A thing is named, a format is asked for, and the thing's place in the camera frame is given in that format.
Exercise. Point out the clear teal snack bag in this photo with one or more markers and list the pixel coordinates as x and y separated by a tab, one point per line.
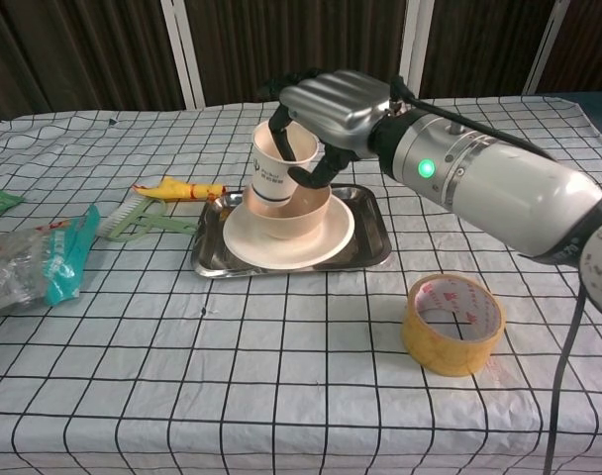
58	262

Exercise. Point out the white round plate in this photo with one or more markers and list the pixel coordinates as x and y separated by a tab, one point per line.
281	255

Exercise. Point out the metal tray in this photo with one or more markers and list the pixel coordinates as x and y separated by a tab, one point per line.
370	222

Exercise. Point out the white paper cup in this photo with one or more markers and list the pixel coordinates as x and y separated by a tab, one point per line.
271	178

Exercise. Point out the checkered tablecloth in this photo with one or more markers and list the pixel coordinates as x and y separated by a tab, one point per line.
281	346

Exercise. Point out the beige bowl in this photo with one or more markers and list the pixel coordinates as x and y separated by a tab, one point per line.
301	218

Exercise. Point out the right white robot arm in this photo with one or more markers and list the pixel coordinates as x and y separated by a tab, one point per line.
504	188

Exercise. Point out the yellow rubber chicken toy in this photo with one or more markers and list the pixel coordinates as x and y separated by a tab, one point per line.
177	189

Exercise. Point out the green scrub brush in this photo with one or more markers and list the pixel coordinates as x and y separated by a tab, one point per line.
132	220

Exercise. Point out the yellow tape roll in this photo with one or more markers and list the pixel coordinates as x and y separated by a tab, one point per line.
444	356

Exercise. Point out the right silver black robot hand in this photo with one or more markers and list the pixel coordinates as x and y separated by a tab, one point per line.
340	109

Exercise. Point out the dark brown curtain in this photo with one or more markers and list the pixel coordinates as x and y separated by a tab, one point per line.
231	39

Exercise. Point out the white frame post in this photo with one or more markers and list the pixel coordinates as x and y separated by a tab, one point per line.
412	44
546	44
182	49

